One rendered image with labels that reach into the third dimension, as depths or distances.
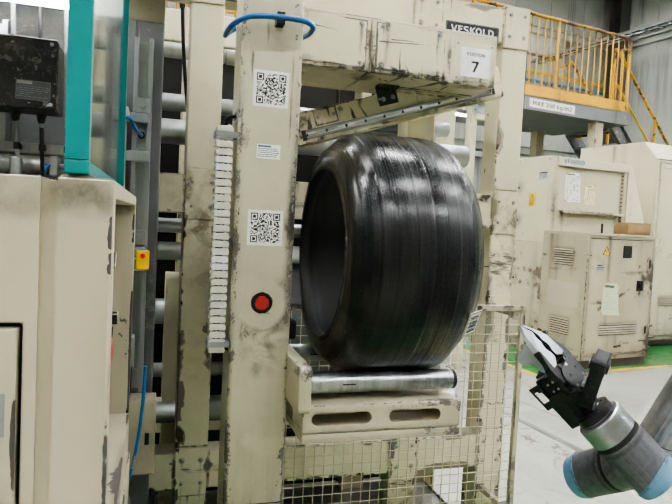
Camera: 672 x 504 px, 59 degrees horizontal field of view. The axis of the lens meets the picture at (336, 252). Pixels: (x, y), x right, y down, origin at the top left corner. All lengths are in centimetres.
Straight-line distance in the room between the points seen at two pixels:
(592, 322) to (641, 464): 475
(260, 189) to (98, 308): 78
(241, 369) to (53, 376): 80
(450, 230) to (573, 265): 476
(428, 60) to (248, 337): 90
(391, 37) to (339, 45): 15
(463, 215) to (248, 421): 63
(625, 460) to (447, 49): 111
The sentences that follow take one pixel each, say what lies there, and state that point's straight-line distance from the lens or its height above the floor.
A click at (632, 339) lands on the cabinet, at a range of 642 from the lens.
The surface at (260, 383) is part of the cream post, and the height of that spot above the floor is 89.
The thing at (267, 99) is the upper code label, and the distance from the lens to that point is 130.
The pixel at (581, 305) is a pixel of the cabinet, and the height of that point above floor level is 59.
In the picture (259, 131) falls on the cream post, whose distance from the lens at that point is 129.
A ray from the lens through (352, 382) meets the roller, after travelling 129.
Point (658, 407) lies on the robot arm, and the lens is 138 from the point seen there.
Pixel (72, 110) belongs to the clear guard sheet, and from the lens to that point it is 54.
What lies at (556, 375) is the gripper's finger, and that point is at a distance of 118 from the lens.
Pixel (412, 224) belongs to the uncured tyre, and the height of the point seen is 124.
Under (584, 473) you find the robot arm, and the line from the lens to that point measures 135.
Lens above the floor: 124
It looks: 3 degrees down
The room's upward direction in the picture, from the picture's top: 3 degrees clockwise
